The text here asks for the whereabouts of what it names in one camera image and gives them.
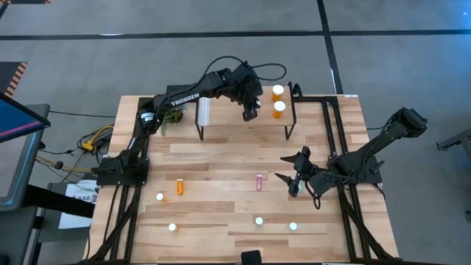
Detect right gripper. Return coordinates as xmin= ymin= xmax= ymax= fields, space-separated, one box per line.
xmin=275 ymin=146 xmax=325 ymax=198

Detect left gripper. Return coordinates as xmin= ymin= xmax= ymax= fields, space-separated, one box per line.
xmin=230 ymin=61 xmax=264 ymax=122

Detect large orange medicine bottle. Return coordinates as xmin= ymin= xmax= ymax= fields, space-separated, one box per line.
xmin=271 ymin=84 xmax=285 ymax=103
xmin=272 ymin=100 xmax=287 ymax=119

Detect wooden shelf black legs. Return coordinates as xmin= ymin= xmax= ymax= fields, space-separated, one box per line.
xmin=194 ymin=81 xmax=297 ymax=141

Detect green potted plant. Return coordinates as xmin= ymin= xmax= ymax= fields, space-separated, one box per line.
xmin=160 ymin=104 xmax=188 ymax=136

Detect black rounded object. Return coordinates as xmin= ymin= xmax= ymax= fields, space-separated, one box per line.
xmin=241 ymin=250 xmax=263 ymax=265

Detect grey furniture piece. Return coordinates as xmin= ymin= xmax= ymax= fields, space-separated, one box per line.
xmin=436 ymin=127 xmax=471 ymax=163

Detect white printed paper sheet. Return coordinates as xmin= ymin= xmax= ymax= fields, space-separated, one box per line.
xmin=57 ymin=179 xmax=99 ymax=230

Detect black cart crossbar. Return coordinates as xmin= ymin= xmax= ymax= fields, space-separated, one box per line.
xmin=21 ymin=183 xmax=96 ymax=219

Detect blue screen monitor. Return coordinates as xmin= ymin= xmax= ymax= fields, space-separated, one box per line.
xmin=0 ymin=91 xmax=52 ymax=144

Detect black orange striped mat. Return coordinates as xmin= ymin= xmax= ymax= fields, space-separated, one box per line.
xmin=0 ymin=61 xmax=29 ymax=97
xmin=0 ymin=0 xmax=52 ymax=5

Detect grey equipment cart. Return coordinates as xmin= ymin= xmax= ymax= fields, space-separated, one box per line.
xmin=0 ymin=104 xmax=52 ymax=265

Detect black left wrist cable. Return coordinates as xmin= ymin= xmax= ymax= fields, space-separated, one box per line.
xmin=204 ymin=55 xmax=287 ymax=82

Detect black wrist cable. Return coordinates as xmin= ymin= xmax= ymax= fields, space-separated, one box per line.
xmin=204 ymin=55 xmax=287 ymax=82
xmin=311 ymin=182 xmax=324 ymax=211

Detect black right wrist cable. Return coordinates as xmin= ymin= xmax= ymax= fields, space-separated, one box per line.
xmin=311 ymin=182 xmax=324 ymax=211

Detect yellow cable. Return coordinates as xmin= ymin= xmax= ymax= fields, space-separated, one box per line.
xmin=81 ymin=124 xmax=115 ymax=152

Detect thin black floor cable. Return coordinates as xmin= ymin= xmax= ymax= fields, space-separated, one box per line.
xmin=49 ymin=109 xmax=118 ymax=119

